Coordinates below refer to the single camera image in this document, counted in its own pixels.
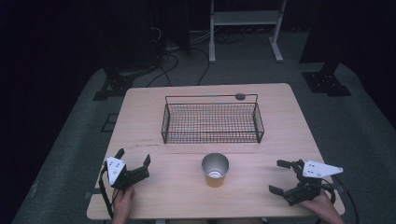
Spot person's right hand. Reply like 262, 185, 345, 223
300, 191, 338, 219

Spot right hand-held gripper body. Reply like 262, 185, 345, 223
284, 159, 345, 207

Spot black wire basket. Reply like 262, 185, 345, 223
161, 93, 265, 145

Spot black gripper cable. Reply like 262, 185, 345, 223
321, 176, 361, 224

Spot black square floor frame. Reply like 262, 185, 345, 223
100, 113, 120, 133

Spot white metal stand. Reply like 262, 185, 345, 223
208, 0, 288, 64

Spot black stand base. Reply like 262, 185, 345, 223
301, 60, 353, 98
92, 69, 135, 102

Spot black gripper strap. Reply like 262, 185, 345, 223
98, 167, 115, 219

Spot person's left hand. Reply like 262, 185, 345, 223
111, 186, 135, 220

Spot black floor cables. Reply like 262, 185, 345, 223
145, 27, 247, 89

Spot metal cup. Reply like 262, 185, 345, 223
201, 152, 231, 189

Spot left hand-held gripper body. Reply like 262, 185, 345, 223
106, 156, 150, 191

